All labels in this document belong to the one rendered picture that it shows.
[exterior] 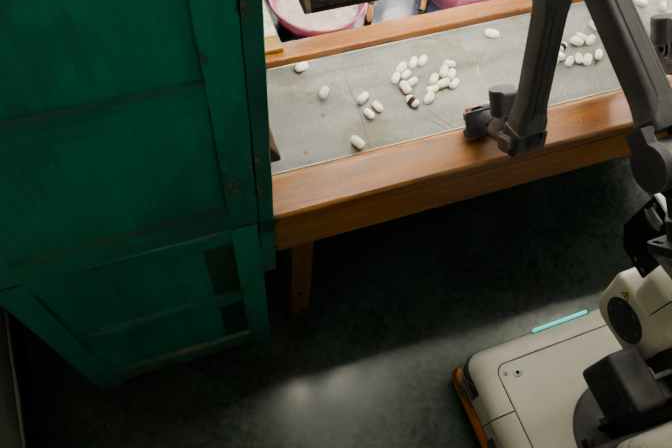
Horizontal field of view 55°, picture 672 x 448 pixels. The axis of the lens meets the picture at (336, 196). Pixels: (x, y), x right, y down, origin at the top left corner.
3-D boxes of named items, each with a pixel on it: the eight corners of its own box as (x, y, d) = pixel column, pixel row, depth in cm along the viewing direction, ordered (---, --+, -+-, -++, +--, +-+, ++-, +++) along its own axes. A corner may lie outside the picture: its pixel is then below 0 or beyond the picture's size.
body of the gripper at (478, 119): (461, 111, 149) (477, 119, 142) (501, 101, 151) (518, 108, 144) (463, 138, 151) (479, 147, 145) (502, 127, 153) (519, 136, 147)
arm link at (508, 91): (509, 155, 134) (545, 145, 136) (505, 102, 129) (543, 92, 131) (479, 140, 144) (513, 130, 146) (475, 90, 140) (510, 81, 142)
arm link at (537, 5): (543, -36, 105) (599, -48, 107) (523, -49, 108) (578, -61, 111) (506, 165, 134) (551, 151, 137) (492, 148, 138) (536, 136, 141)
